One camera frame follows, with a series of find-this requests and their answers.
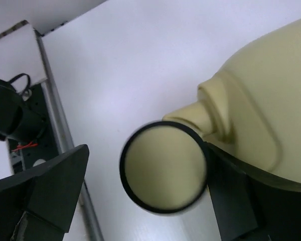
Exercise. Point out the aluminium front rail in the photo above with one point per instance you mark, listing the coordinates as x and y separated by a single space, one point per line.
64 141

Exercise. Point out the pale yellow hard-shell suitcase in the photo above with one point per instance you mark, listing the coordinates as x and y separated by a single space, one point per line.
250 108

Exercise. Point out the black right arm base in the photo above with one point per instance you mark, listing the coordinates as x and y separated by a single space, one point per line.
35 142

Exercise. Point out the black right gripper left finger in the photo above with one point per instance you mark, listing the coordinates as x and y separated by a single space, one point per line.
39 203

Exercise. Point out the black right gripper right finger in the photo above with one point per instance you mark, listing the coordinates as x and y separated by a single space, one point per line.
252 204

